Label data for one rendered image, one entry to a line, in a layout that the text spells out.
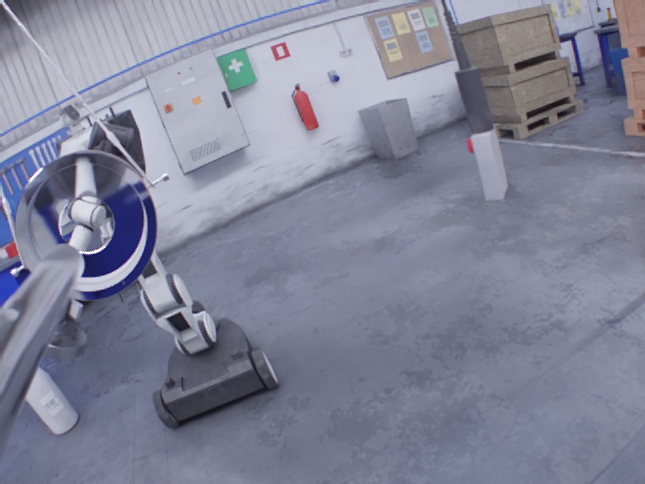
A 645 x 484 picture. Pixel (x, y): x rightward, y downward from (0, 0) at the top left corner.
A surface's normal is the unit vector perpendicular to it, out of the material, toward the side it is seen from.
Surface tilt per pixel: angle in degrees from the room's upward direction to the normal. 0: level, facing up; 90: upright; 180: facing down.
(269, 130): 90
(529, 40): 90
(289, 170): 90
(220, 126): 90
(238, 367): 45
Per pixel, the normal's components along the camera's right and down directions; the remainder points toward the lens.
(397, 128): 0.44, 0.24
